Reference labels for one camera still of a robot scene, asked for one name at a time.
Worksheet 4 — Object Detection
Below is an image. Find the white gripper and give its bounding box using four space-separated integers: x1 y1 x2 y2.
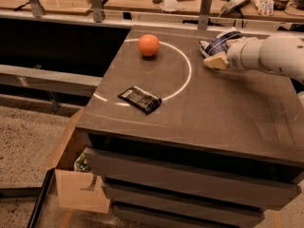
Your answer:
203 37 262 70

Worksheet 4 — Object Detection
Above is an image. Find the blue chip bag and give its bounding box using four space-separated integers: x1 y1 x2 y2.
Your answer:
199 28 243 58

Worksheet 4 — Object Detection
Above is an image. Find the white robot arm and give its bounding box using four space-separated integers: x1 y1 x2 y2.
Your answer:
199 31 304 101

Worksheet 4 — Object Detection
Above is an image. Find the black rxbar chocolate wrapper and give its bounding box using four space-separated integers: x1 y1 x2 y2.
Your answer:
118 85 162 115

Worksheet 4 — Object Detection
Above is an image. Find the green snack bag in box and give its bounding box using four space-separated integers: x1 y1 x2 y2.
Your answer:
74 153 90 173

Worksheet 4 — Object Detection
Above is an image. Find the grey handheld device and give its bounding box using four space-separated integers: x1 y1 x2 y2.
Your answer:
221 0 251 15

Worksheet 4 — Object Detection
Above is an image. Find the white packet on desk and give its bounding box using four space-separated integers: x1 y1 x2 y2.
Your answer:
256 0 274 16

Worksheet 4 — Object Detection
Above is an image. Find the orange ball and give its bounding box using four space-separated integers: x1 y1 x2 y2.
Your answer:
138 34 160 57

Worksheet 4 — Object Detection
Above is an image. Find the white bowl on desk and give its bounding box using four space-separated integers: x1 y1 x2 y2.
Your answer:
160 0 180 12

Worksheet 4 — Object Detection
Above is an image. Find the black mesh cup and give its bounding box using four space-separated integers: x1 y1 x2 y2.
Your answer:
274 0 290 10

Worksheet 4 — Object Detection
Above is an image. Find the grey drawer cabinet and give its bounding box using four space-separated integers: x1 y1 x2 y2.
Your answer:
76 27 304 228

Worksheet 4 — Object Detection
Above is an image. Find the cardboard box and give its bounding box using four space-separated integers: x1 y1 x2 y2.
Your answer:
46 109 110 214

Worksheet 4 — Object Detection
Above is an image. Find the metal railing frame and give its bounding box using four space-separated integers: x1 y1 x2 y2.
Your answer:
0 0 286 33

